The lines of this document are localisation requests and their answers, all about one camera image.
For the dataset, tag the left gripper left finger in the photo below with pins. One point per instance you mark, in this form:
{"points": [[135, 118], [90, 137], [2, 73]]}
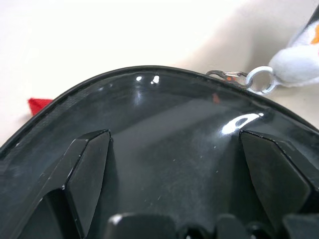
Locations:
{"points": [[82, 174]]}

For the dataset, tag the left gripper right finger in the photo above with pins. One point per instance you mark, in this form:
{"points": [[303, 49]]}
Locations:
{"points": [[276, 174]]}

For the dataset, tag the white yellow plush charm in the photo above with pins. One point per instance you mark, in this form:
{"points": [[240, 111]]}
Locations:
{"points": [[295, 57]]}

